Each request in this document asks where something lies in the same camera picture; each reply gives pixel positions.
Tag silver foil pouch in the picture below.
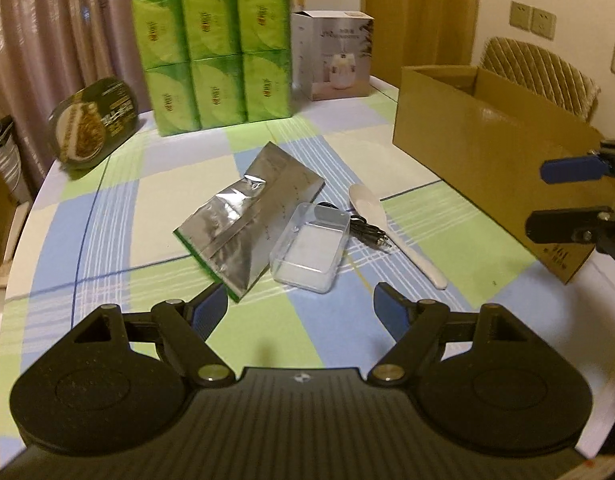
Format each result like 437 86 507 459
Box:
174 142 325 302

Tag black cable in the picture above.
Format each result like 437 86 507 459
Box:
316 200 394 254

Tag white rectangular plastic case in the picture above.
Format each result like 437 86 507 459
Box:
269 203 351 294

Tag white rice spoon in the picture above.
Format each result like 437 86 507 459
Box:
349 183 449 290

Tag large open cardboard box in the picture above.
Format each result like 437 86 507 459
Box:
393 66 615 283

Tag quilted beige chair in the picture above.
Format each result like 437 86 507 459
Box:
480 37 600 122

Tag plaid tablecloth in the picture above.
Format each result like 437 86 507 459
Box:
0 75 615 466

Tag wooden door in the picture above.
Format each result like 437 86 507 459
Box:
362 0 479 87

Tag dark green oval food tin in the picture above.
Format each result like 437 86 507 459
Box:
48 77 139 172

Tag white humidifier product box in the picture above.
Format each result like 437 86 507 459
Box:
292 11 373 101

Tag white buckets in dark bag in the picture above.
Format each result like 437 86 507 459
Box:
0 116 32 204

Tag green tissue pack bundle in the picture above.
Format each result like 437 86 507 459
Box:
132 0 292 136

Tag beige curtain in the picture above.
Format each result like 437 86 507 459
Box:
0 0 150 192

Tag double wall socket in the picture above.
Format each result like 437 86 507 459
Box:
509 1 557 40

